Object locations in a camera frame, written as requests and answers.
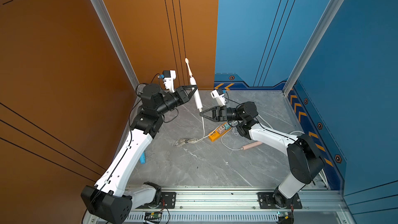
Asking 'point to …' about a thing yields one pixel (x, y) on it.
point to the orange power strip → (214, 134)
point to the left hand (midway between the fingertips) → (198, 88)
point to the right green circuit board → (285, 217)
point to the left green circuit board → (151, 218)
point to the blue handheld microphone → (142, 158)
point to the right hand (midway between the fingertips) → (204, 116)
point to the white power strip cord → (265, 121)
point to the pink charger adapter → (221, 129)
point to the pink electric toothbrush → (252, 145)
